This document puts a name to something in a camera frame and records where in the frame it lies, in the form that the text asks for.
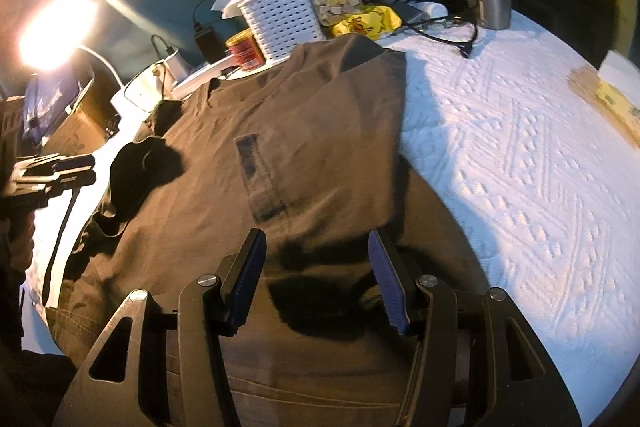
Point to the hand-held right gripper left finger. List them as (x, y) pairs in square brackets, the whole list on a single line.
[(245, 279)]

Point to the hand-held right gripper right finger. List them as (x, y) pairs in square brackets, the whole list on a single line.
[(390, 284)]

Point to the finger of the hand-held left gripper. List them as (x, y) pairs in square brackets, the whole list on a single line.
[(70, 181), (70, 164)]

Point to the brown printed t-shirt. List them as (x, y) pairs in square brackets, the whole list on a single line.
[(300, 147)]

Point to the person's left hand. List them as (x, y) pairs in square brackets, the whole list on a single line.
[(24, 247)]

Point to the white garment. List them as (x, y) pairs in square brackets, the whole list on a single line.
[(86, 212)]

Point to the cardboard box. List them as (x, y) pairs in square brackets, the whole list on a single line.
[(80, 127)]

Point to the laptop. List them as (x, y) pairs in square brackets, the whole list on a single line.
[(55, 102)]

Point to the white desk lamp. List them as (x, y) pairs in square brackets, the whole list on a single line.
[(55, 27)]

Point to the white charger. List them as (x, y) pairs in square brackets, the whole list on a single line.
[(175, 63)]

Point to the white power strip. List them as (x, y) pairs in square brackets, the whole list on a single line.
[(200, 75)]

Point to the black power adapter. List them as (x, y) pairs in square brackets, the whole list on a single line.
[(206, 39)]

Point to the white textured bed cover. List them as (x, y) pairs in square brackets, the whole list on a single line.
[(525, 157)]

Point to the white perforated plastic basket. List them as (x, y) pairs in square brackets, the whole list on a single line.
[(280, 22)]

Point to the yellow snack packet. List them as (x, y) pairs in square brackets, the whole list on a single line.
[(367, 24)]

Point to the small white cylinder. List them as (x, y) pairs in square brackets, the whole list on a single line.
[(431, 9)]

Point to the yellow paper pad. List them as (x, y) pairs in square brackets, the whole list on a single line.
[(617, 99)]

